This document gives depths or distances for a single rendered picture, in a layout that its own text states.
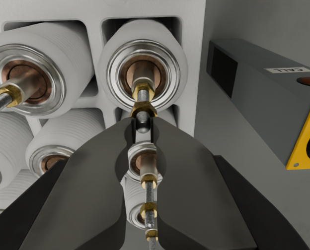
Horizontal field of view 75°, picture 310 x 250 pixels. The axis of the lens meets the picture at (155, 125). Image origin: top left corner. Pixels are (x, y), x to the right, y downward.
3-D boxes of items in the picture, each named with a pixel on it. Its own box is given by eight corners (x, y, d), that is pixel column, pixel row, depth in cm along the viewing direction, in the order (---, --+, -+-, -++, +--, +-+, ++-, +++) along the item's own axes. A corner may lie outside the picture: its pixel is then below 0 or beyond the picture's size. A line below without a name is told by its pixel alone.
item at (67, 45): (67, 79, 39) (17, 131, 24) (38, 27, 34) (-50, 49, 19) (114, 64, 38) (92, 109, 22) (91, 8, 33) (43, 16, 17)
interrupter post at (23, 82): (26, 94, 22) (8, 109, 19) (11, 74, 20) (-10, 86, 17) (46, 89, 21) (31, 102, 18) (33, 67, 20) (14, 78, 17)
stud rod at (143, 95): (147, 79, 19) (150, 120, 12) (149, 89, 19) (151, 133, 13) (137, 80, 19) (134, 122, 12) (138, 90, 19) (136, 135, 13)
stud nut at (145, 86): (153, 81, 17) (153, 84, 17) (155, 98, 18) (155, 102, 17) (130, 83, 17) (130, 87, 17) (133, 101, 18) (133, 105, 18)
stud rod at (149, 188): (154, 171, 26) (156, 227, 20) (147, 174, 26) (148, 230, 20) (150, 166, 25) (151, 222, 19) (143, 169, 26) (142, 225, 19)
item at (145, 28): (124, 74, 39) (111, 124, 24) (111, 19, 34) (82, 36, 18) (174, 66, 38) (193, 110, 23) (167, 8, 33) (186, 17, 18)
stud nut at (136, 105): (155, 99, 14) (156, 104, 13) (157, 120, 15) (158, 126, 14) (127, 102, 14) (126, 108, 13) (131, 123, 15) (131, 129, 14)
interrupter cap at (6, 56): (20, 120, 23) (17, 124, 23) (-30, 56, 19) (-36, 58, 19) (80, 103, 22) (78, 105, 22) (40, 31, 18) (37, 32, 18)
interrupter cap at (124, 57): (117, 113, 23) (116, 116, 23) (97, 45, 19) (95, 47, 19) (182, 102, 23) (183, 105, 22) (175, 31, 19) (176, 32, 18)
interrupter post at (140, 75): (134, 89, 22) (133, 102, 19) (129, 67, 20) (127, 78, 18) (156, 86, 22) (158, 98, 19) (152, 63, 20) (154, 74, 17)
